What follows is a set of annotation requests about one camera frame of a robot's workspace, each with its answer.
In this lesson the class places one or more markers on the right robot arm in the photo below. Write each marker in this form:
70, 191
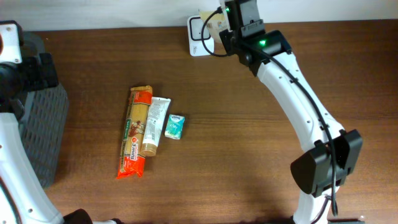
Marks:
330, 153

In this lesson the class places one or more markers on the yellow wiper sheet pack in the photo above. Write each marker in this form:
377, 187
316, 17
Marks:
214, 26

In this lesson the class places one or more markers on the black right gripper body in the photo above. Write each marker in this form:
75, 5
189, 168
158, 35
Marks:
244, 15

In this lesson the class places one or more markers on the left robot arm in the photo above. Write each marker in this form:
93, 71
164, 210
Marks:
23, 199

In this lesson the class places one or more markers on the orange spaghetti packet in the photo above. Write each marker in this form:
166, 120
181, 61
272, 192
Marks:
131, 160

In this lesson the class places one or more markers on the green Kleenex tissue pack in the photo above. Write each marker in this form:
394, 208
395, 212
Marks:
174, 126

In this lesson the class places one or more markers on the white conditioner tube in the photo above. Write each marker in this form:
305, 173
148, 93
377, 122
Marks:
155, 121

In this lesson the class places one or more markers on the dark grey plastic basket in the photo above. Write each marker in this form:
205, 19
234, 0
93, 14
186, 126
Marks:
45, 103

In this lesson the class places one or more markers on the white barcode scanner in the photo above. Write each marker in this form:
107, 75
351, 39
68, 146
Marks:
196, 48

